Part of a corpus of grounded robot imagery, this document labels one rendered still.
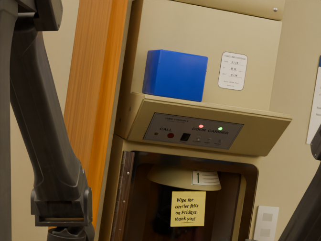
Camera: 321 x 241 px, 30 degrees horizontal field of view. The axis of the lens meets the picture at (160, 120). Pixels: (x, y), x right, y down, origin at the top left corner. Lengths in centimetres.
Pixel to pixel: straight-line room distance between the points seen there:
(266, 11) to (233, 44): 11
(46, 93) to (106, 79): 44
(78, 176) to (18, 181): 83
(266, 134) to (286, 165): 62
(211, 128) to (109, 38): 28
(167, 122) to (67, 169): 41
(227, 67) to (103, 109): 31
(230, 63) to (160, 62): 22
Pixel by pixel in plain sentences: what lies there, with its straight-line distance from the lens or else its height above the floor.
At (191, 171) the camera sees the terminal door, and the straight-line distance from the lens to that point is 129.
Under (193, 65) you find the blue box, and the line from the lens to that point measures 117.
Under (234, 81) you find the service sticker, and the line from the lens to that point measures 132.
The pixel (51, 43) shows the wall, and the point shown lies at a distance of 166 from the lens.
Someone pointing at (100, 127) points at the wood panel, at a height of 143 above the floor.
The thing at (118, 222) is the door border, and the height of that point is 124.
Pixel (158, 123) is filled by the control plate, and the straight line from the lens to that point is 119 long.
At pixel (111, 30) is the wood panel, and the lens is 115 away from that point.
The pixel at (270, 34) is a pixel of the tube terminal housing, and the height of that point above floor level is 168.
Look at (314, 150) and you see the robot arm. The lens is 88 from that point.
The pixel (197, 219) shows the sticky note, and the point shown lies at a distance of 132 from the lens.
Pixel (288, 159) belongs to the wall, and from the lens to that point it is 189.
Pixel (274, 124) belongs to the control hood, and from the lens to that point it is 125.
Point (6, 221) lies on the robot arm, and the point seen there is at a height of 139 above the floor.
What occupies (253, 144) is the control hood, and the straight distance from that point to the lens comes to 129.
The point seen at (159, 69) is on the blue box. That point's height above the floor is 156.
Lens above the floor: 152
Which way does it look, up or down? 3 degrees down
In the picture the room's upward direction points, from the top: 8 degrees clockwise
